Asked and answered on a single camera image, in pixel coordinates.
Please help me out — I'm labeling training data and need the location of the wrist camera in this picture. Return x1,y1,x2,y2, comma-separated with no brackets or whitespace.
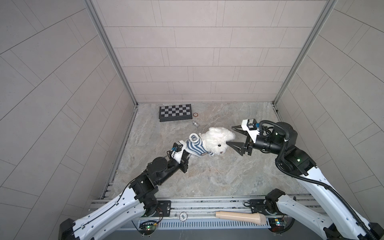
170,141,187,164
241,119,260,143

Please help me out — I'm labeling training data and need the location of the beige wooden handle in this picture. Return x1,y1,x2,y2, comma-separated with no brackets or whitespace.
215,211,267,225

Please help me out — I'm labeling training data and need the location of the right green circuit board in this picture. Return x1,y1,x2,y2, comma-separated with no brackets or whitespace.
268,218,286,233

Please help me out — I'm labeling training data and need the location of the green circuit board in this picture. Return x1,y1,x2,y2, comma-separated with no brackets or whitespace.
139,220,159,236
268,218,286,233

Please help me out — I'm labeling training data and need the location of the white fluffy teddy bear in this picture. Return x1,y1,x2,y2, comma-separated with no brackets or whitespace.
200,127,236,156

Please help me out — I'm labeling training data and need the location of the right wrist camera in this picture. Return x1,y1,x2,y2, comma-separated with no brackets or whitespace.
241,119,260,143

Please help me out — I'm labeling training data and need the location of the left green circuit board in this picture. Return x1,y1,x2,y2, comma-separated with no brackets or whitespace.
139,220,159,236

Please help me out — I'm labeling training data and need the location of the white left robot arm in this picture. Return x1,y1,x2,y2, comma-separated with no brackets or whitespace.
58,151,191,240

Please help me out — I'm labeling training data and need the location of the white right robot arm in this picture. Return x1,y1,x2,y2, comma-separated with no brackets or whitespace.
227,119,384,240

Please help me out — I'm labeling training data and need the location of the blue white striped shirt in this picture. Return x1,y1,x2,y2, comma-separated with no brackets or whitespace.
186,133,214,158

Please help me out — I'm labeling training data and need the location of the folded black chess board box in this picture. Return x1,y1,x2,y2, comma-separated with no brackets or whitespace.
159,104,193,122

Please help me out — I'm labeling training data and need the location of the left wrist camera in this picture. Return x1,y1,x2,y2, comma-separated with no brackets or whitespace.
170,141,187,164

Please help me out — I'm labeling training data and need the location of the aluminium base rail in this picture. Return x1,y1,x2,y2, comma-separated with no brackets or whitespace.
89,195,331,223

